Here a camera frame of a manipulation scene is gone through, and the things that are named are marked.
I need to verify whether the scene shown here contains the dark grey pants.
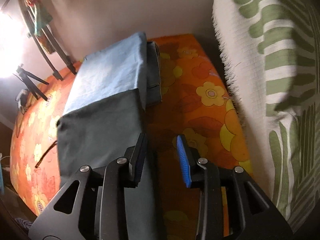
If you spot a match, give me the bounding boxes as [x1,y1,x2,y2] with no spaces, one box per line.
[57,89,160,239]

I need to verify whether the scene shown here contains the orange floral bed sheet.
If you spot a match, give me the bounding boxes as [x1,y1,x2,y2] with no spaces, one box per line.
[10,34,252,239]

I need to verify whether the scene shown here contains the folded light blue cloth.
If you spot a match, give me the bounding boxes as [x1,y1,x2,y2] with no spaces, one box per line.
[63,32,162,114]

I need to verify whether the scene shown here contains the white charger adapter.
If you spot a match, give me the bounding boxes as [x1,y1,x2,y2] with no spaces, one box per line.
[15,89,28,111]

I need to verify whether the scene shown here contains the small black tripod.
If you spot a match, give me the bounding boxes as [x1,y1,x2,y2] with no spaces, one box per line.
[16,66,49,101]

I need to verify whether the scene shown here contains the green striped white pillow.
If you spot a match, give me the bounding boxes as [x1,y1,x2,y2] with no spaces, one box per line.
[213,0,319,232]

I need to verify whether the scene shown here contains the teal hanging cloth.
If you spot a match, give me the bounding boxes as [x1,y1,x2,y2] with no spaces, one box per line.
[34,3,53,36]

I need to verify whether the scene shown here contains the orange patterned hanging cloth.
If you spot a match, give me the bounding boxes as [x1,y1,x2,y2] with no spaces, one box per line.
[23,0,55,54]

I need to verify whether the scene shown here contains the black power cable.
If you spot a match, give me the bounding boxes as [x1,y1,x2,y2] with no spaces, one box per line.
[35,140,59,169]

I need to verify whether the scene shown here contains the bright ring light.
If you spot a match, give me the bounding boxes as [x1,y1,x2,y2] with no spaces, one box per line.
[1,12,29,79]

